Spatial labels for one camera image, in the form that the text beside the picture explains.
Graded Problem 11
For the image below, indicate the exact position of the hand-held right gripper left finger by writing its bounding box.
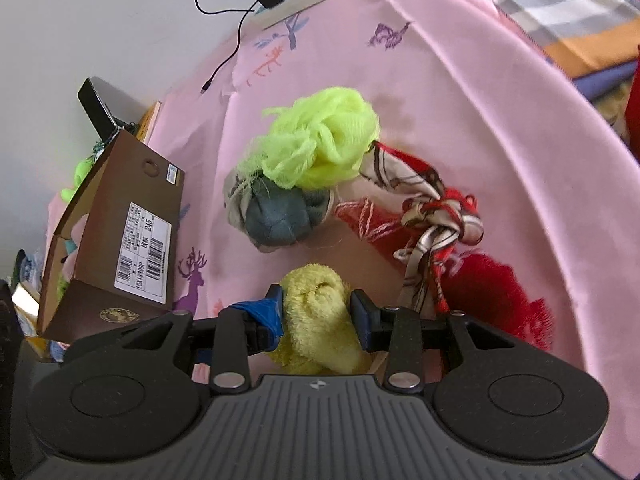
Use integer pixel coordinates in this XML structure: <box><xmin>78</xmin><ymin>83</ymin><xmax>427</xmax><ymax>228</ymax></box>
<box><xmin>120</xmin><ymin>284</ymin><xmax>285</xmax><ymax>394</ymax></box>

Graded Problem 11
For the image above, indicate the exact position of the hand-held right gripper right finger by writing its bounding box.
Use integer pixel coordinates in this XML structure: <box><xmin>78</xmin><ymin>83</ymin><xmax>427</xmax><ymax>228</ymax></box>
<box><xmin>350</xmin><ymin>288</ymin><xmax>516</xmax><ymax>392</ymax></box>

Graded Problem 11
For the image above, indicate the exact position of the yellow terry towel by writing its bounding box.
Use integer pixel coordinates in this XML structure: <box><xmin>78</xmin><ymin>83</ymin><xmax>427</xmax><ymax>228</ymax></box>
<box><xmin>265</xmin><ymin>265</ymin><xmax>368</xmax><ymax>376</ymax></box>

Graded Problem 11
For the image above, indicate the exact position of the red knitted tassel scarf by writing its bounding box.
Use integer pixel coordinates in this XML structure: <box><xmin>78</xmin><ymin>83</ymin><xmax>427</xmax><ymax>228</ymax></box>
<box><xmin>334</xmin><ymin>187</ymin><xmax>555</xmax><ymax>352</ymax></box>

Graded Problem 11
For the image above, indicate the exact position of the red white patterned silk scarf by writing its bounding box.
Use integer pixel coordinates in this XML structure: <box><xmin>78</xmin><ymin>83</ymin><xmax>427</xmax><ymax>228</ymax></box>
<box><xmin>359</xmin><ymin>141</ymin><xmax>485</xmax><ymax>317</ymax></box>

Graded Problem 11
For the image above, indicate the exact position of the brown cardboard shoe box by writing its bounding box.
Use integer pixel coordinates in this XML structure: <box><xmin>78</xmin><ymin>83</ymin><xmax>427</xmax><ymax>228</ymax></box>
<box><xmin>37</xmin><ymin>130</ymin><xmax>186</xmax><ymax>343</ymax></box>

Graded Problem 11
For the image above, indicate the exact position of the yellow white packet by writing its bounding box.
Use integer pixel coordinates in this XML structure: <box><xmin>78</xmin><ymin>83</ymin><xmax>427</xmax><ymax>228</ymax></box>
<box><xmin>11</xmin><ymin>284</ymin><xmax>41</xmax><ymax>337</ymax></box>

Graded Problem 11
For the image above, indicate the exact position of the grey blue knitted bundle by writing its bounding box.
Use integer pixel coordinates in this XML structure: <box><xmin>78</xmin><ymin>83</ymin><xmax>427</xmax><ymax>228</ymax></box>
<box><xmin>223</xmin><ymin>167</ymin><xmax>337</xmax><ymax>255</ymax></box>

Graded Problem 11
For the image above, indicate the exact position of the blue patterned cloth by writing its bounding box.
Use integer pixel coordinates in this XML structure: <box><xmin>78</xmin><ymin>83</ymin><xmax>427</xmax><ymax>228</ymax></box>
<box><xmin>14</xmin><ymin>247</ymin><xmax>47</xmax><ymax>286</ymax></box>

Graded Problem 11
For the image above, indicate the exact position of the neon green mesh bath pouf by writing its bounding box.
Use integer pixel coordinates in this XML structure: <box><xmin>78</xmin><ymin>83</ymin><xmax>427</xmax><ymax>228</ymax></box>
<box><xmin>239</xmin><ymin>86</ymin><xmax>381</xmax><ymax>192</ymax></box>

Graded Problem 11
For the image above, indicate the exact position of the pink printed bedsheet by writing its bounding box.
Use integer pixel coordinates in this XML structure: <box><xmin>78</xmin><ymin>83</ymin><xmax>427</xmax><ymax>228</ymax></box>
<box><xmin>45</xmin><ymin>0</ymin><xmax>640</xmax><ymax>471</ymax></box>

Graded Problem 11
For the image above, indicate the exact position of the orange thin board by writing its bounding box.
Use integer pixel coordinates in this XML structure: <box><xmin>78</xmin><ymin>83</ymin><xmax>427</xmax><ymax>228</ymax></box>
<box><xmin>135</xmin><ymin>101</ymin><xmax>162</xmax><ymax>143</ymax></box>

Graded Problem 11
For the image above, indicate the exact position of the black rectangular box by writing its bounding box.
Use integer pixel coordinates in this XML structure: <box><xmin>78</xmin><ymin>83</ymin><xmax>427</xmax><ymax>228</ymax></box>
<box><xmin>77</xmin><ymin>77</ymin><xmax>138</xmax><ymax>140</ymax></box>

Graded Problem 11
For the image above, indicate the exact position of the yellow patterned cloth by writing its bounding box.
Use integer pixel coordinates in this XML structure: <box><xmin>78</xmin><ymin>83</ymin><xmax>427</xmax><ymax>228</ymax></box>
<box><xmin>595</xmin><ymin>82</ymin><xmax>632</xmax><ymax>136</ymax></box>

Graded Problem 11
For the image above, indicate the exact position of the purple folded cloth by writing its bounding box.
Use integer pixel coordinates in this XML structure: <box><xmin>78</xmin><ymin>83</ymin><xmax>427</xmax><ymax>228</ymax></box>
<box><xmin>570</xmin><ymin>60</ymin><xmax>640</xmax><ymax>102</ymax></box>

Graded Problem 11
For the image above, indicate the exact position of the red cloth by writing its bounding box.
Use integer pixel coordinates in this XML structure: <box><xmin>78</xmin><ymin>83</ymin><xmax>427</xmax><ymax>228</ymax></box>
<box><xmin>624</xmin><ymin>45</ymin><xmax>640</xmax><ymax>158</ymax></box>

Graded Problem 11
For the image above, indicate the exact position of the grey orange striped folded cloth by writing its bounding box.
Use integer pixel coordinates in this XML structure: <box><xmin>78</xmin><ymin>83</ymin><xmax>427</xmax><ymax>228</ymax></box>
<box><xmin>477</xmin><ymin>0</ymin><xmax>640</xmax><ymax>78</ymax></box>

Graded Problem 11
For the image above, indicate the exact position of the black charger cable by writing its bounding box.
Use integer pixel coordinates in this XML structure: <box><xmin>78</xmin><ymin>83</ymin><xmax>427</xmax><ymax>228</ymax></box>
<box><xmin>195</xmin><ymin>0</ymin><xmax>262</xmax><ymax>95</ymax></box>

